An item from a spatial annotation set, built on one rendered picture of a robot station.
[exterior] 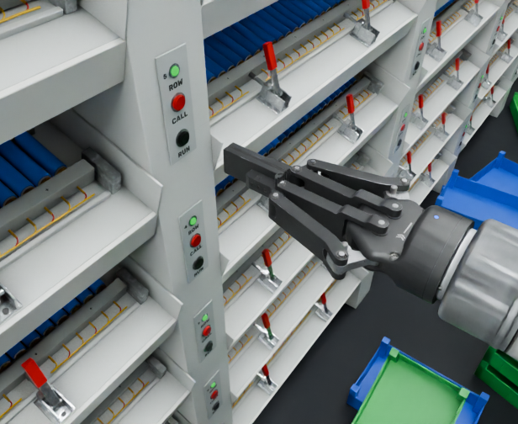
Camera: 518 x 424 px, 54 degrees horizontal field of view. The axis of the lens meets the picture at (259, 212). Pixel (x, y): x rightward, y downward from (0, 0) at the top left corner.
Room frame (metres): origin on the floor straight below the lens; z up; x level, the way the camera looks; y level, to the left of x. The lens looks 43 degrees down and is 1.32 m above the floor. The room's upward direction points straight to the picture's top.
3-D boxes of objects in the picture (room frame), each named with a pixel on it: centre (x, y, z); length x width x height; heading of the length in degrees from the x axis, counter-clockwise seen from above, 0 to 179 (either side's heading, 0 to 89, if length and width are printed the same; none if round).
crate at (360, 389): (0.65, -0.42, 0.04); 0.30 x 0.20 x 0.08; 53
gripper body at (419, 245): (0.30, -0.12, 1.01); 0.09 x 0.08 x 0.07; 53
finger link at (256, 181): (0.36, 0.00, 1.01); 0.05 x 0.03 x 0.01; 53
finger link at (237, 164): (0.39, 0.01, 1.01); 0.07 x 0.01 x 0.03; 53
